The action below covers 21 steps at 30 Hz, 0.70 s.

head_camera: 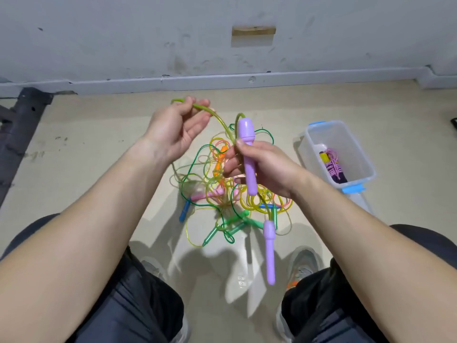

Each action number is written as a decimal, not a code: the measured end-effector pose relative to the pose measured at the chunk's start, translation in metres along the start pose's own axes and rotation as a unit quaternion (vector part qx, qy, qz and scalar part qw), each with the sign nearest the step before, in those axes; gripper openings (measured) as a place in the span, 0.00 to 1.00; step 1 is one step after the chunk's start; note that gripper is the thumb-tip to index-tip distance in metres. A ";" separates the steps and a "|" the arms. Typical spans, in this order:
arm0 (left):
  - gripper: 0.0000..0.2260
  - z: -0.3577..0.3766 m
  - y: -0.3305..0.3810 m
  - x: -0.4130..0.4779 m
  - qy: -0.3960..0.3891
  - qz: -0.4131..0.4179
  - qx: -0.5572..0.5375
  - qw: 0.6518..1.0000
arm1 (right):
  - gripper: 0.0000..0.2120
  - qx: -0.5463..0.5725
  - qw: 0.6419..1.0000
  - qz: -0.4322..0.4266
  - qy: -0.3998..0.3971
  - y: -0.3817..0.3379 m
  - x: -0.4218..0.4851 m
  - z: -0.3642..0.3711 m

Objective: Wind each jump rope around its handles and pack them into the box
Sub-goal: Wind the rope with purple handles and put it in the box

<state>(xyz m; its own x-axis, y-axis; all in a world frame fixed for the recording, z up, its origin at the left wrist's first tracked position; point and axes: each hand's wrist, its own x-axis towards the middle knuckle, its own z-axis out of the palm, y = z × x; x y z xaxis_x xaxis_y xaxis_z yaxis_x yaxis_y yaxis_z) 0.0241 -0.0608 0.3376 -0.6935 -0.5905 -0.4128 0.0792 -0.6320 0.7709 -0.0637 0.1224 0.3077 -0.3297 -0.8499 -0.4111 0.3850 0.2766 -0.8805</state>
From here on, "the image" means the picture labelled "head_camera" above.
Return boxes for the person's right hand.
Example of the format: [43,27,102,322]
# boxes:
[223,139,317,202]

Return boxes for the person's left hand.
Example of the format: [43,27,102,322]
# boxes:
[139,96,213,166]

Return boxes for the pink rope with black-yellow handles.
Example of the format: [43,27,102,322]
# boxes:
[318,146,348,185]

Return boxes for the pile of colourful jump ropes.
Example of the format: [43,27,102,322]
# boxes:
[170,125,295,247]

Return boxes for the purple-handled green skipping rope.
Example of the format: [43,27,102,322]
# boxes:
[170,98,279,286]

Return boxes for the clear storage box blue latches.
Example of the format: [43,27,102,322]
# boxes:
[298,121,377,194]

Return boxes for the person's left forearm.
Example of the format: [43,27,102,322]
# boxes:
[0,138,169,343]

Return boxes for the person's right forearm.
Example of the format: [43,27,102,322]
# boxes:
[293,171,457,343]

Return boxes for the clear plastic box lid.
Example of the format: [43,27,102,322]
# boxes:
[343,188,377,216]

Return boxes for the grey right shoe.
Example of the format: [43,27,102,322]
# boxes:
[275,246,324,342]

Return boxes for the grey shoe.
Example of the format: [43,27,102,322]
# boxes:
[275,246,324,342]
[139,257,191,343]

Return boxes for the grey left shoe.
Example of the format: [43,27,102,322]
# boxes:
[139,257,191,343]

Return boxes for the black shorts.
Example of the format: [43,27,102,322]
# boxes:
[0,214,457,343]

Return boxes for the small wooden wall block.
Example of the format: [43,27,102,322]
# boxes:
[231,25,277,37]

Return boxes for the black metal rack frame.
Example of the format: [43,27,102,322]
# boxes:
[0,88,54,208]

